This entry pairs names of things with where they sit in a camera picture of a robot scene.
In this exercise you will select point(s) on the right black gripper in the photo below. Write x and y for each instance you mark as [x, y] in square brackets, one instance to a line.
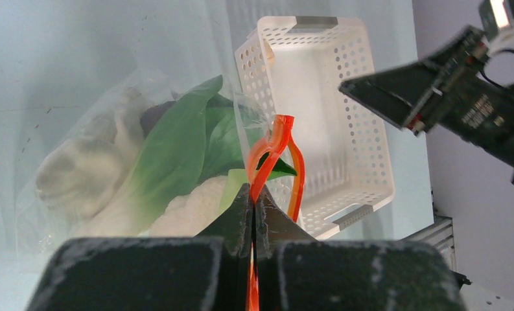
[447, 88]

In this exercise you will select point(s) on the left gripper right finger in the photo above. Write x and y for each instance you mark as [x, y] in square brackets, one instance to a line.
[272, 226]

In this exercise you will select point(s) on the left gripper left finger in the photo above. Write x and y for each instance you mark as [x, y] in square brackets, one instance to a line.
[234, 225]

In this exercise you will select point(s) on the green bok choy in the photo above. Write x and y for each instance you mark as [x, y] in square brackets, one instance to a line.
[201, 136]

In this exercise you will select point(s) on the clear zip top bag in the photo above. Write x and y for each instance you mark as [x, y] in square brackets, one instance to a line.
[91, 267]

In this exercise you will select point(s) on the white plastic basket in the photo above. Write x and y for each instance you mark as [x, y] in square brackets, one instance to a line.
[294, 65]

